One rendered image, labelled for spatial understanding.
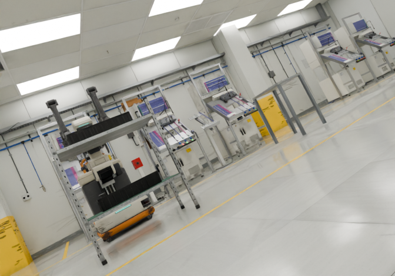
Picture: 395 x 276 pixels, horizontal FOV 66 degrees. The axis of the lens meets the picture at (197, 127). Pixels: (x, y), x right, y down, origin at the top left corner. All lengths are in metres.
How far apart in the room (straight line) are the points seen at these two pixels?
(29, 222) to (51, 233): 0.46
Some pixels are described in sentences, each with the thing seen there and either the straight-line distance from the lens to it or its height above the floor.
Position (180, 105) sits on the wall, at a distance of 7.48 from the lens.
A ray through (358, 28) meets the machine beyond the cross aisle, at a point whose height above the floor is 1.46.
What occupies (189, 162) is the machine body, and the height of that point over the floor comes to 0.33.
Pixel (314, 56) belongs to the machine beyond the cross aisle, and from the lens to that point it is 8.51.
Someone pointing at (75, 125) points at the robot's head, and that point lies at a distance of 3.64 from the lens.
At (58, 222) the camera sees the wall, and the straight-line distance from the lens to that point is 6.72.
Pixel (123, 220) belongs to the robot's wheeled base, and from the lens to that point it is 3.56.
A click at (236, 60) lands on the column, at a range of 8.01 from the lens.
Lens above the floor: 0.46
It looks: 4 degrees up
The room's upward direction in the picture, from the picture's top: 26 degrees counter-clockwise
